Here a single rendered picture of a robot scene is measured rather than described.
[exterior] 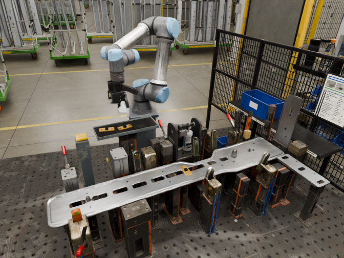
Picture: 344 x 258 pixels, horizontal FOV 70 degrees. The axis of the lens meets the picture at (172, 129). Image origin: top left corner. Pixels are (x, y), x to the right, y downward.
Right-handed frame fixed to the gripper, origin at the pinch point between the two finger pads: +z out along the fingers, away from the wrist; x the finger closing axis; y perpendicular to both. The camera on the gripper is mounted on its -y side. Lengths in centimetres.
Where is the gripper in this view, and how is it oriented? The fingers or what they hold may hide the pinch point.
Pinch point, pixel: (124, 112)
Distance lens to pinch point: 143.8
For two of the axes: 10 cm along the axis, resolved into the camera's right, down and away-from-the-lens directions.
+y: -8.4, 2.5, -4.8
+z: -0.3, 8.7, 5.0
